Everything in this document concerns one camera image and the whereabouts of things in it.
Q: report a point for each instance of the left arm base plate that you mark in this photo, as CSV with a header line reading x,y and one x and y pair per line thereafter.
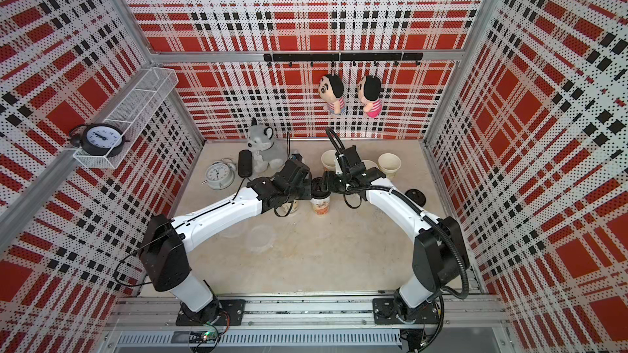
x,y
217,313

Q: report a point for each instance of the white alarm clock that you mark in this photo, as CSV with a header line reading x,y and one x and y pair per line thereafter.
x,y
220,174

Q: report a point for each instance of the black cup lid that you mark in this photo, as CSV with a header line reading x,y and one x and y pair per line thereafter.
x,y
417,196
317,190

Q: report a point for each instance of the grey husky plush toy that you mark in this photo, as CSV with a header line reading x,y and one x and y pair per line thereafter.
x,y
267,150

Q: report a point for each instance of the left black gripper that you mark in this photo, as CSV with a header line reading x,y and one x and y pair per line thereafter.
x,y
307,189

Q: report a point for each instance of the hanging doll pink dress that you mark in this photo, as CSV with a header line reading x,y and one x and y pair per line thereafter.
x,y
369,94

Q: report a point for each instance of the white wire basket shelf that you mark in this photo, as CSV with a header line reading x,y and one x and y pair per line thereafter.
x,y
134,111

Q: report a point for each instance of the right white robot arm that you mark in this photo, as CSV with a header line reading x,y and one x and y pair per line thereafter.
x,y
440,260

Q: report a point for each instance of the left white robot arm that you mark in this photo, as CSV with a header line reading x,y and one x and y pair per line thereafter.
x,y
167,241

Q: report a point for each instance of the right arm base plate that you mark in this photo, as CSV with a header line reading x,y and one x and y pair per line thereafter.
x,y
394,311

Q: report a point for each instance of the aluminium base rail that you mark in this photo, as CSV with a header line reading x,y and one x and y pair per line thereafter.
x,y
317,322

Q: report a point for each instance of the black hook rail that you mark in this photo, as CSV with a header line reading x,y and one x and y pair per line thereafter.
x,y
344,57

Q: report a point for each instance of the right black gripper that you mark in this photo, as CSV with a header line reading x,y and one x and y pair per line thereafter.
x,y
329,178

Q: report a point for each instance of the black wall clock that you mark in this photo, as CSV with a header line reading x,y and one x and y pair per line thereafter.
x,y
98,140

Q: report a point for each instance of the black glasses case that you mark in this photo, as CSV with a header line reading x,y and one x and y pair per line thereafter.
x,y
245,164

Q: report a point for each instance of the paper milk tea cup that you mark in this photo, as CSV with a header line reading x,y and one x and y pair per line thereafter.
x,y
293,207

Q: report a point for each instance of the hanging doll blue shorts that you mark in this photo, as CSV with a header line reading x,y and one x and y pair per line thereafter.
x,y
331,91

